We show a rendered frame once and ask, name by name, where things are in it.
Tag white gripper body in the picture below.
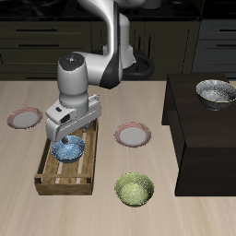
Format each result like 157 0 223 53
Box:
44 93 102 143

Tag blue bowl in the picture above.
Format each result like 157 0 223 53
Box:
50 135 87 164

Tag red-rimmed white plate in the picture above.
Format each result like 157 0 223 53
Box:
6 106 44 130
113 121 153 148

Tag green bowl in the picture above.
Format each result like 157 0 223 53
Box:
113 171 156 208

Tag grey bowl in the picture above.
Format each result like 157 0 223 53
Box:
195 78 236 112

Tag wooden slat tray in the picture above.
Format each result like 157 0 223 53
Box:
33 117 100 196

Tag dark kitchen cupboards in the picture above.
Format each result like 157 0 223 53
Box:
0 0 236 82

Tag dark wooden cabinet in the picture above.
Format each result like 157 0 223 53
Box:
161 72 236 197

